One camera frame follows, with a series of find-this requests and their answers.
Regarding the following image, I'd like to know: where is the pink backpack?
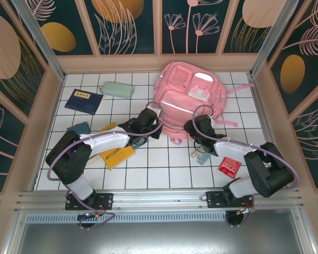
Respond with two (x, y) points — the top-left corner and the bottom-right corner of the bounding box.
(154, 61), (255, 145)

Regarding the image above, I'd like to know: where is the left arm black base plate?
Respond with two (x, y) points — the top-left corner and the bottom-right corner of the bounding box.
(65, 193), (114, 211)

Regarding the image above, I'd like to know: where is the thin navy book yellow label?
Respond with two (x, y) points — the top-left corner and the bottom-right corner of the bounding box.
(64, 88), (104, 115)

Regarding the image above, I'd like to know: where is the mint green pencil case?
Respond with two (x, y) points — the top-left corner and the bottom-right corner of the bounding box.
(100, 81), (135, 100)

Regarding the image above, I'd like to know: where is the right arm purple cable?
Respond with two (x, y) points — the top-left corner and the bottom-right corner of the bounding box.
(192, 104), (302, 228)

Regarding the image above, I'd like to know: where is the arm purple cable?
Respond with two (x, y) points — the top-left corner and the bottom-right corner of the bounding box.
(47, 102), (164, 231)
(192, 104), (302, 228)

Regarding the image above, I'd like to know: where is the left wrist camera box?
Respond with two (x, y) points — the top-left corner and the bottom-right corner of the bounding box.
(147, 103), (162, 116)

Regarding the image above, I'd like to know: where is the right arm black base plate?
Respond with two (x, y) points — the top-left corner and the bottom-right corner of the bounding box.
(206, 190), (255, 208)

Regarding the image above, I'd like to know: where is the small teal box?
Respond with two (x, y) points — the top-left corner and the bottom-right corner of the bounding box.
(66, 121), (91, 134)

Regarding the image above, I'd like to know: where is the aluminium frame post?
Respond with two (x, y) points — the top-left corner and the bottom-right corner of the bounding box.
(10, 0), (67, 80)
(250, 0), (299, 75)

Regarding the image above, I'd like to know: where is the aluminium side rail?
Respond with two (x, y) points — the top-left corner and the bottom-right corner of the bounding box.
(248, 74), (291, 187)

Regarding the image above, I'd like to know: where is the red card pack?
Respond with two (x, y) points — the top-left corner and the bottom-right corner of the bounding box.
(218, 156), (242, 178)

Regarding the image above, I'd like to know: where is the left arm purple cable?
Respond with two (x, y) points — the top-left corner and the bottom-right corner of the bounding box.
(47, 102), (164, 231)

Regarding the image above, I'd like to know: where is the aluminium mounting rail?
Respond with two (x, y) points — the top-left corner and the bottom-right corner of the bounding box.
(14, 187), (307, 212)

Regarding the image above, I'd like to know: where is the slotted grey cable duct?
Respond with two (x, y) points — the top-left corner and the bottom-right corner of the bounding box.
(25, 213), (228, 223)

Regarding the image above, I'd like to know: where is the small green circuit board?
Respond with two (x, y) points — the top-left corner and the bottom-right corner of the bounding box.
(78, 212), (101, 220)

